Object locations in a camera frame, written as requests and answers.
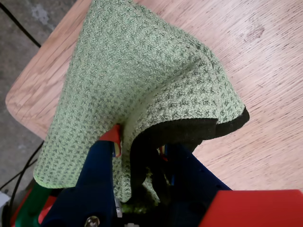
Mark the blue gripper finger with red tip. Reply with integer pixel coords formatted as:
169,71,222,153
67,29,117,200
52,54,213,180
75,124,123,189
158,144,232,207

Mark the green microfiber cloth black hem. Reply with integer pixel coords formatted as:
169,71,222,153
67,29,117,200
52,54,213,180
32,0,251,214

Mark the green table clamp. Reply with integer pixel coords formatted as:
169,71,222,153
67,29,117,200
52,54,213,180
18,183,59,227

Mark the thin black cable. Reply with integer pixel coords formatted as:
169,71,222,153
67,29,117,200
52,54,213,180
0,2,43,48
0,140,45,190

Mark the red camera mount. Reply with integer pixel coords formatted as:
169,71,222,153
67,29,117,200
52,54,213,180
198,188,303,227

